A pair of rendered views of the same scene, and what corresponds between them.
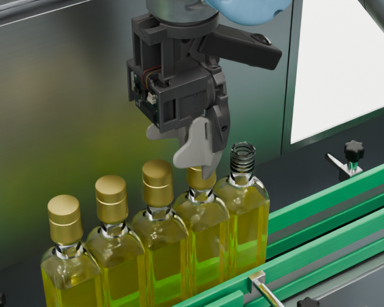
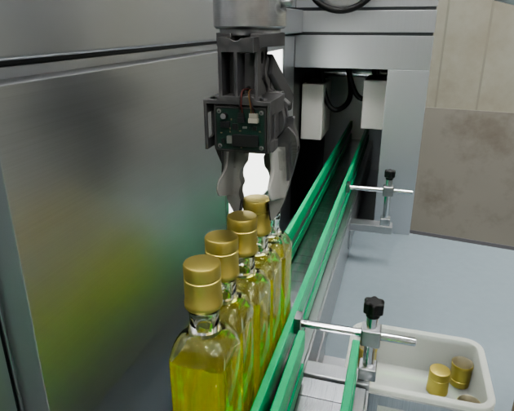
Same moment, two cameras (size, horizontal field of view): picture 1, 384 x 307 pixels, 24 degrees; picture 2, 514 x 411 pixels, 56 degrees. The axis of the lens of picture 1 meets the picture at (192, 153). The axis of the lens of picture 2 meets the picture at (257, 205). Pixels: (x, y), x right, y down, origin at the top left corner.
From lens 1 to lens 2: 0.68 m
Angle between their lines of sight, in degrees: 40
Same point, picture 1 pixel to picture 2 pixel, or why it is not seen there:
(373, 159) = not seen: hidden behind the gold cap
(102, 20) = (135, 93)
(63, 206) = (205, 262)
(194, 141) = (275, 170)
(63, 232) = (214, 293)
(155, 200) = (250, 249)
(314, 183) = not seen: hidden behind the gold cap
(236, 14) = not seen: outside the picture
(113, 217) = (234, 271)
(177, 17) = (271, 19)
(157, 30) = (254, 37)
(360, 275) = (321, 304)
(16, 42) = (77, 103)
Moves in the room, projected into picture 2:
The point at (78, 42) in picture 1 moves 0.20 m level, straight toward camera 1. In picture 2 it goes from (121, 115) to (273, 143)
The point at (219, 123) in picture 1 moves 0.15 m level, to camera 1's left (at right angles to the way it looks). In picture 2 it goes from (296, 142) to (183, 168)
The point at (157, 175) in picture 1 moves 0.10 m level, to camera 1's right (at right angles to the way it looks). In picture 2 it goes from (250, 218) to (312, 197)
